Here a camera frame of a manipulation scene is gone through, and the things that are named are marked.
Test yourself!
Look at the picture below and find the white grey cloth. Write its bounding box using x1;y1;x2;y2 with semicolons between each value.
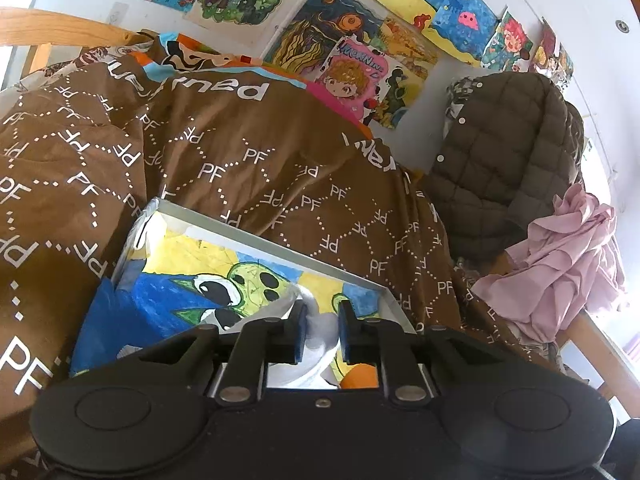
222;285;338;390

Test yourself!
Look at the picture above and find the grey box with painted lining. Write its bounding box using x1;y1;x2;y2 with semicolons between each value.
70;200;414;388

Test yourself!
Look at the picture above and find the pink crumpled cloth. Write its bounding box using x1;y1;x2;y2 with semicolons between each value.
472;183;625;344

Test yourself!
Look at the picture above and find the olive quilted puffer jacket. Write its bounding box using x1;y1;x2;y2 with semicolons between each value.
425;73;585;262

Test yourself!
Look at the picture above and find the pink anime girl poster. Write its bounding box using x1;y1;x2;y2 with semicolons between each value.
314;37;399;122

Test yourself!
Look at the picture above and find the brown PF patterned duvet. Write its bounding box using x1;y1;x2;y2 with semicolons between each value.
1;35;540;479

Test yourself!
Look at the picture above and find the red haired girl painting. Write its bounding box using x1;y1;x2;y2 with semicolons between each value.
480;10;534;73

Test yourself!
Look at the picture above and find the wooden bed rail right side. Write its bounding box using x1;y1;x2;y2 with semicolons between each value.
556;311;639;418

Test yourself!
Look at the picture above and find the rightmost cartoon wall painting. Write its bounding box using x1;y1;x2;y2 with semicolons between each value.
528;20;574;91

